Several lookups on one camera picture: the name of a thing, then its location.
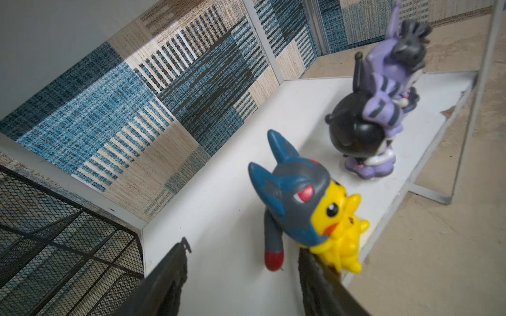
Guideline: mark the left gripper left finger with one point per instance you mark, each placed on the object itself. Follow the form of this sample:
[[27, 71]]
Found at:
[[160, 292]]

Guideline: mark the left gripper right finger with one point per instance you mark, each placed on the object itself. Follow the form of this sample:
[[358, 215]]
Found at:
[[323, 293]]

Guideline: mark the yellow blue figure toy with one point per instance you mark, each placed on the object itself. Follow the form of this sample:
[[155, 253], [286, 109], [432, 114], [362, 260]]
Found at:
[[303, 201]]

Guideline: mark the black-eared figure toy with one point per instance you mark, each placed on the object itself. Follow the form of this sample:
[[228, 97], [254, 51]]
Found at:
[[364, 144]]

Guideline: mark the purple-eared black figure toy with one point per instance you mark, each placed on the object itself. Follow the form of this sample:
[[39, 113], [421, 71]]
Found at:
[[392, 69]]

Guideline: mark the white two-tier shelf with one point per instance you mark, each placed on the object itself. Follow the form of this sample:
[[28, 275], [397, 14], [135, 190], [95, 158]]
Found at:
[[158, 108]]

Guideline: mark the black wire mesh rack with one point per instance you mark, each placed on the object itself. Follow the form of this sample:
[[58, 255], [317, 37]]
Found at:
[[59, 258]]

